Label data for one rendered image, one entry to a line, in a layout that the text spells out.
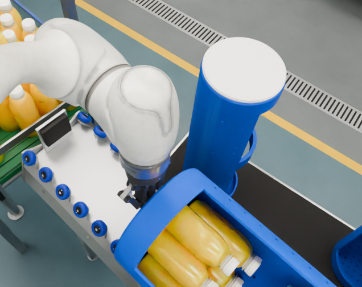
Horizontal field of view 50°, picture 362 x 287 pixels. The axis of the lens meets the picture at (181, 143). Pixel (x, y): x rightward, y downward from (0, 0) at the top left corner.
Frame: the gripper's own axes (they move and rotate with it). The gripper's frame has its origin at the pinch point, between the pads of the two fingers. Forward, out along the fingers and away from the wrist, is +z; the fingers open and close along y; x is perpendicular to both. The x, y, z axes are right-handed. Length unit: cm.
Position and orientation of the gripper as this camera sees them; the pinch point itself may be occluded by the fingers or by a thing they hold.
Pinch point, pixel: (145, 202)
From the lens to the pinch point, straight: 88.5
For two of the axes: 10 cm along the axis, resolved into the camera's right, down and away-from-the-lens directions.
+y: -6.8, 6.1, -4.2
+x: 7.3, 6.1, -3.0
